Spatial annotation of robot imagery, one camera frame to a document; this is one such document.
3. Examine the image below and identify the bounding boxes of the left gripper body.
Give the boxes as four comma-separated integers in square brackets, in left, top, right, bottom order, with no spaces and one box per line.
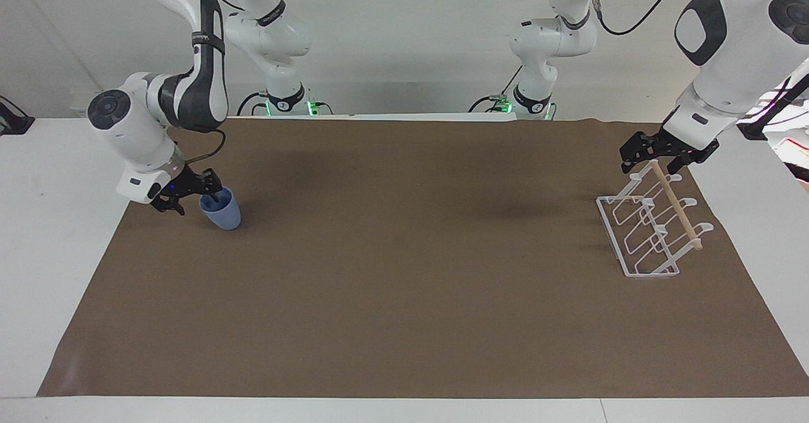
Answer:
[657,128,721,164]

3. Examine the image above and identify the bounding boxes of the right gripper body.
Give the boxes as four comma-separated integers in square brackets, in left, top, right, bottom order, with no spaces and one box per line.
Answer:
[164,167,202,202]

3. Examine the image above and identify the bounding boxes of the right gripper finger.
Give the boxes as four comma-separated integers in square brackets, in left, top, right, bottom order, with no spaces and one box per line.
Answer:
[192,169,224,202]
[151,195,186,216]

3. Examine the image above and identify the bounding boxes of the blue cup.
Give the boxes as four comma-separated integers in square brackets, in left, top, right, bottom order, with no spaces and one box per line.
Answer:
[199,187,242,231]

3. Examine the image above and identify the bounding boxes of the white wire cup holder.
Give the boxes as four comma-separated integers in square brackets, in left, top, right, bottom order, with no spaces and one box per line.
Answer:
[596,160,714,279]

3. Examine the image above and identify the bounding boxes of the black stand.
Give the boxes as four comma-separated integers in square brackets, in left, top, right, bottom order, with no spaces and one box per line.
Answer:
[736,118,770,141]
[0,95,36,137]

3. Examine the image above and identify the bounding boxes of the black cable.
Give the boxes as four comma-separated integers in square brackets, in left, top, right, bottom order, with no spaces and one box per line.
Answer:
[468,63,525,113]
[590,0,699,36]
[185,128,227,162]
[237,90,274,118]

